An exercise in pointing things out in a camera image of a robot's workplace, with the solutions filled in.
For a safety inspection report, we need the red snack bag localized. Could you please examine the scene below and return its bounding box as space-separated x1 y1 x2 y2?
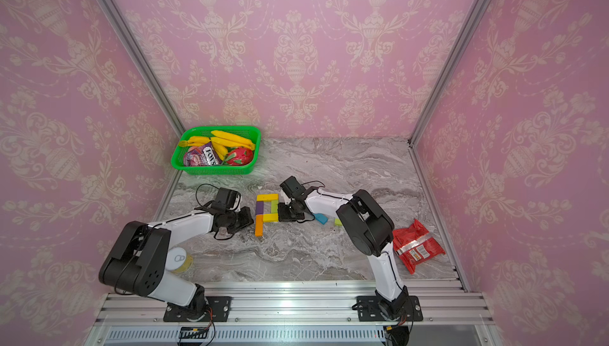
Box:
393 219 446 275

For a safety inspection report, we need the yellow block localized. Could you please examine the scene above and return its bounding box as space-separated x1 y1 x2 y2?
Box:
256 194 279 202
263 213 279 223

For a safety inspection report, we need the yellow banana bunch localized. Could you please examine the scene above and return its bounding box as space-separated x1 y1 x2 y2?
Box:
179 130 256 160

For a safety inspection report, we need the purple snack packet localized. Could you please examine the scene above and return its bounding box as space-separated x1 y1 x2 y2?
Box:
183 141 221 167

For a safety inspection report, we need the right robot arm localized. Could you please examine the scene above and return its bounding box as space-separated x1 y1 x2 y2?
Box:
278 183 423 324

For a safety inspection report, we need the red dragon fruit toy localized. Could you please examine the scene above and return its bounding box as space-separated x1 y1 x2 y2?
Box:
223 147 255 167

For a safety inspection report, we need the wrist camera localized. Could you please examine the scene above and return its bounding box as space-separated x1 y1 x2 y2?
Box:
280 176 307 200
211 187 241 212

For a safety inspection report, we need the green plastic basket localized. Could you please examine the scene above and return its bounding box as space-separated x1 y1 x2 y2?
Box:
171 126 262 176

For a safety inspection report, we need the teal block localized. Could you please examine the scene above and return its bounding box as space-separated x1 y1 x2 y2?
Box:
313 213 328 225

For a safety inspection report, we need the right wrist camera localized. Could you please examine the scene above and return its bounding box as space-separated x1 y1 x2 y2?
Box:
280 176 307 200

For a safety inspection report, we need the orange block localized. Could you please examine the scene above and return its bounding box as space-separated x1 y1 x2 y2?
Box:
255 215 263 238

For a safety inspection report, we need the aluminium mounting rail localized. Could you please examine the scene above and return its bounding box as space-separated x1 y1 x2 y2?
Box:
87 279 501 345

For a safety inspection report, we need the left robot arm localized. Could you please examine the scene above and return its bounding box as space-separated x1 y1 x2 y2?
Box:
98 207 254 322

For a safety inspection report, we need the purple block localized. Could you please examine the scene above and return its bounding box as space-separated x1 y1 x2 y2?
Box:
255 201 265 215

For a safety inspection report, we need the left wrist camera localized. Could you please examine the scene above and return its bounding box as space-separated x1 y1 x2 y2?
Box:
211 187 241 212

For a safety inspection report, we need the yellow block top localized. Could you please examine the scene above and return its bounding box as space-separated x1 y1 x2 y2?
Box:
256 194 279 202

